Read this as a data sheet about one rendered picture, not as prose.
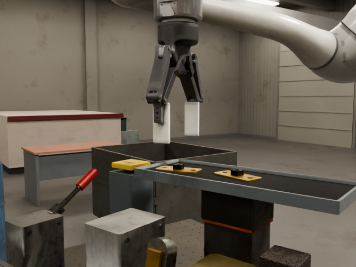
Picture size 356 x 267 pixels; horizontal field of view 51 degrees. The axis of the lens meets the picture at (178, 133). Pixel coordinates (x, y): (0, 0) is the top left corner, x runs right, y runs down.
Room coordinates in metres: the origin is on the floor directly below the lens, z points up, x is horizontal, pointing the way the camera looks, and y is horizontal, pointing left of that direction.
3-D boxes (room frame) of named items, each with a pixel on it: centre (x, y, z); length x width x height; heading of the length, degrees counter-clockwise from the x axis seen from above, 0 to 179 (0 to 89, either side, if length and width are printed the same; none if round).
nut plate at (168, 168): (0.70, 0.00, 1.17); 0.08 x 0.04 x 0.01; 65
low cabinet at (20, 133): (7.84, 2.71, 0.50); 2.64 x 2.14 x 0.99; 35
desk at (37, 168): (4.93, 1.37, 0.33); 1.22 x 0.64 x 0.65; 126
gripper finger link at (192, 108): (0.76, -0.03, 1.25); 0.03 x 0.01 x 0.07; 65
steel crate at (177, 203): (3.51, 0.16, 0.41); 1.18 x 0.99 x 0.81; 35
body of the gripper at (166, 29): (0.70, 0.00, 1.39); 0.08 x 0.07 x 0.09; 155
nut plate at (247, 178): (0.64, -0.10, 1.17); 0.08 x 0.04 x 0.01; 37
